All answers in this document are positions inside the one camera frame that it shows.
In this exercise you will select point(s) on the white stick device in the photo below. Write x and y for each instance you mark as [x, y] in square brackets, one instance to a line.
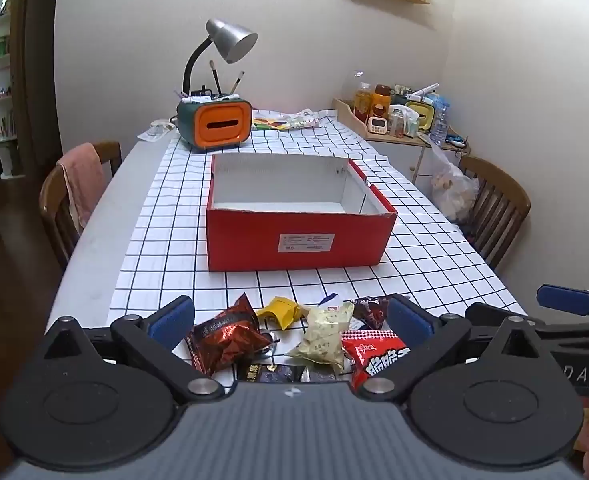
[423, 91]

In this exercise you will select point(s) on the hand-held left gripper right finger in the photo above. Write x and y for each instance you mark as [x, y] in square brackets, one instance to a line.
[413, 320]

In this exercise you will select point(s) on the white storage shelf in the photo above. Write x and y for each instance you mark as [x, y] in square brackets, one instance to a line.
[4, 85]

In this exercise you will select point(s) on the yellow snack packet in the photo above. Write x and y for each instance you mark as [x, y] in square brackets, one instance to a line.
[282, 310]

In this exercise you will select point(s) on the orange green desk organizer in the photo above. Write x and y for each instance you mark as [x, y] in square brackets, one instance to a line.
[222, 127]

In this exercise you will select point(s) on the white kitchen timer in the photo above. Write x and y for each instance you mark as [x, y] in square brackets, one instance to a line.
[376, 126]

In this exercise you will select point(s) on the black snack packet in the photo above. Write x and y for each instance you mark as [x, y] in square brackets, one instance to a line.
[274, 374]

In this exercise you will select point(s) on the white blue snack packet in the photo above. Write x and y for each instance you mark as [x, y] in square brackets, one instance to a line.
[330, 300]

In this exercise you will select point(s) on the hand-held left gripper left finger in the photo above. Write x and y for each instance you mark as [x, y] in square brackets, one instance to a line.
[172, 319]

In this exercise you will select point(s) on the dark brown snack packet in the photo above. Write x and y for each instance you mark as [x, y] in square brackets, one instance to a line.
[369, 312]

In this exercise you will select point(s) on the grey desk lamp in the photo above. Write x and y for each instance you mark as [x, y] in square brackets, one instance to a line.
[232, 40]

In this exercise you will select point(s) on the yellow tissue box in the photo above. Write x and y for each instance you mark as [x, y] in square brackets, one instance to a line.
[422, 115]

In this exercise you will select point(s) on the red white snack packet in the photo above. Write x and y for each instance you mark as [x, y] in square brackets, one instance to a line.
[369, 357]

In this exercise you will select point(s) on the white black grid tablecloth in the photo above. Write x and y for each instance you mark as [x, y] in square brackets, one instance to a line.
[424, 260]

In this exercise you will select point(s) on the clear water bottle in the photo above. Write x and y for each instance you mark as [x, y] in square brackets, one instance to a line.
[439, 122]

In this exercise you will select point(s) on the clear bag with jars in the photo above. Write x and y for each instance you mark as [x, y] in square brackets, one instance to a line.
[402, 121]

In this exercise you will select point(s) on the dark red foil snack packet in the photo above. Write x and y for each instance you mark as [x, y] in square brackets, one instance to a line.
[224, 335]

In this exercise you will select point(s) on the small silver candy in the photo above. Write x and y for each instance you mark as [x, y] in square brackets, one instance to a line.
[268, 340]

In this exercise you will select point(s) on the white side cabinet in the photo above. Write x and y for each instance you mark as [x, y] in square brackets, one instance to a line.
[399, 152]

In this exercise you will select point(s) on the clear plastic bag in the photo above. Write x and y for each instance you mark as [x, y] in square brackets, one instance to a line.
[454, 190]

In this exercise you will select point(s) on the red cardboard box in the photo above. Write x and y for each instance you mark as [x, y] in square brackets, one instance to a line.
[254, 245]

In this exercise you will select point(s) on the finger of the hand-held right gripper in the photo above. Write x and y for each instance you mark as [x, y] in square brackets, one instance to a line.
[489, 315]
[564, 300]

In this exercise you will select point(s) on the pink towel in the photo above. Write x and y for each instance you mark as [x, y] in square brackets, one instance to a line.
[82, 180]

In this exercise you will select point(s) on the beige snack packet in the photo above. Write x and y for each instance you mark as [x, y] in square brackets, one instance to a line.
[324, 335]

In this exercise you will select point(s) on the wooden chair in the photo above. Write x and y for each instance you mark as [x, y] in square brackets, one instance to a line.
[499, 195]
[49, 200]

